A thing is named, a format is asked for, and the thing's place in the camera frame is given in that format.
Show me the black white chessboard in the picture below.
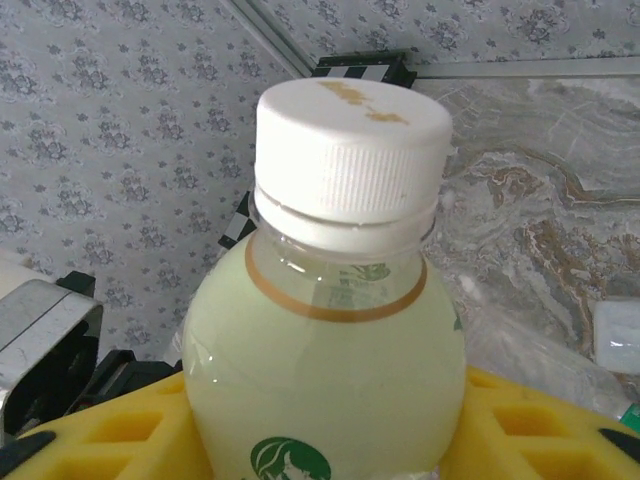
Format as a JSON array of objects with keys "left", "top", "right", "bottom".
[{"left": 218, "top": 51, "right": 419, "bottom": 250}]

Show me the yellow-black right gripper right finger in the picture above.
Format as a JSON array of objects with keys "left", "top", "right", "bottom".
[{"left": 439, "top": 367, "right": 640, "bottom": 480}]

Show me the clear bottle red white label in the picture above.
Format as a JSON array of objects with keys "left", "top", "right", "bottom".
[{"left": 469, "top": 294, "right": 640, "bottom": 401}]

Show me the aluminium corner post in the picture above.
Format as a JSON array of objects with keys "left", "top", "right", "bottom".
[{"left": 227, "top": 0, "right": 324, "bottom": 79}]

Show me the pale green drink bottle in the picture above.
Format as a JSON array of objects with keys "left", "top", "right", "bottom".
[{"left": 177, "top": 75, "right": 471, "bottom": 480}]

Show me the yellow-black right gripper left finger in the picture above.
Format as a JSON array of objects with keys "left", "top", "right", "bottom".
[{"left": 0, "top": 369, "right": 224, "bottom": 480}]

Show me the clear bottle green white label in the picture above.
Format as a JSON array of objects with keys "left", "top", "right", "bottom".
[{"left": 614, "top": 399, "right": 640, "bottom": 432}]

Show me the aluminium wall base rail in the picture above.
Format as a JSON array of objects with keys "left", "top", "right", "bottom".
[{"left": 414, "top": 59, "right": 640, "bottom": 80}]

